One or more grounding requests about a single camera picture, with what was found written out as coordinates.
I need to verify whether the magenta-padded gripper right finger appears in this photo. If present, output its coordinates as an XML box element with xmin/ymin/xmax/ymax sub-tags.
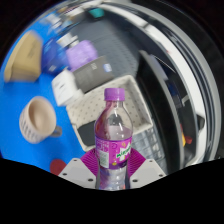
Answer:
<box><xmin>127</xmin><ymin>148</ymin><xmax>167</xmax><ymax>190</ymax></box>

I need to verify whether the white dotted fabric bin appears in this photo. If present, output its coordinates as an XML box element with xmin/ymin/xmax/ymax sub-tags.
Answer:
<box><xmin>65</xmin><ymin>74</ymin><xmax>155</xmax><ymax>153</ymax></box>

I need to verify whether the brown cardboard box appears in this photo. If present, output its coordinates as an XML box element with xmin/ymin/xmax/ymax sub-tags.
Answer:
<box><xmin>3</xmin><ymin>30</ymin><xmax>44</xmax><ymax>84</ymax></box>

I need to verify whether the dark grey flat box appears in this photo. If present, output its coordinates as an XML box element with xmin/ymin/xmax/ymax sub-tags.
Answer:
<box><xmin>72</xmin><ymin>55</ymin><xmax>116</xmax><ymax>94</ymax></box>

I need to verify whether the grey small-drawer parts cabinet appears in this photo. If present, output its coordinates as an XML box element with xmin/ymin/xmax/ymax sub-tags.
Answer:
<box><xmin>131</xmin><ymin>126</ymin><xmax>168</xmax><ymax>172</ymax></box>

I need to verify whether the white box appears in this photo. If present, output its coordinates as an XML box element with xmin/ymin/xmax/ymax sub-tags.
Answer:
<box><xmin>51</xmin><ymin>68</ymin><xmax>85</xmax><ymax>107</ymax></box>

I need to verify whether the beige patterned mug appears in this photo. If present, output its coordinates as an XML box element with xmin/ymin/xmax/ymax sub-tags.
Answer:
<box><xmin>18</xmin><ymin>95</ymin><xmax>64</xmax><ymax>145</ymax></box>

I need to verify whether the black flat device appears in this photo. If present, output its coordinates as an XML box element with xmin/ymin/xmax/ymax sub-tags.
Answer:
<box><xmin>76</xmin><ymin>119</ymin><xmax>101</xmax><ymax>153</ymax></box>

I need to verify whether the clear bottle with purple label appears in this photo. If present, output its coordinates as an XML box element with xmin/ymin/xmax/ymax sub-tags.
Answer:
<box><xmin>93</xmin><ymin>87</ymin><xmax>135</xmax><ymax>191</ymax></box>

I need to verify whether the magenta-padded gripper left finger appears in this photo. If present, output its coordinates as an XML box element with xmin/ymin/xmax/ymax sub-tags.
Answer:
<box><xmin>58</xmin><ymin>148</ymin><xmax>100</xmax><ymax>190</ymax></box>

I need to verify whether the purple plastic bag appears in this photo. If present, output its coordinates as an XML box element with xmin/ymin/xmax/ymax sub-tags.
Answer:
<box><xmin>65</xmin><ymin>39</ymin><xmax>100</xmax><ymax>72</ymax></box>

